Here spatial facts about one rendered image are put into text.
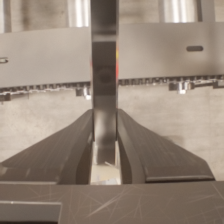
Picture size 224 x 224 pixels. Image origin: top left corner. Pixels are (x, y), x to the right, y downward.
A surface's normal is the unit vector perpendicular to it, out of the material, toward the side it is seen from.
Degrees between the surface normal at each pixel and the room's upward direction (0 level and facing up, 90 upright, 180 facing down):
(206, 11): 0
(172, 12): 31
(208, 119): 0
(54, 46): 0
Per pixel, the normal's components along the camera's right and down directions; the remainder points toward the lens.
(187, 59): 0.02, 0.07
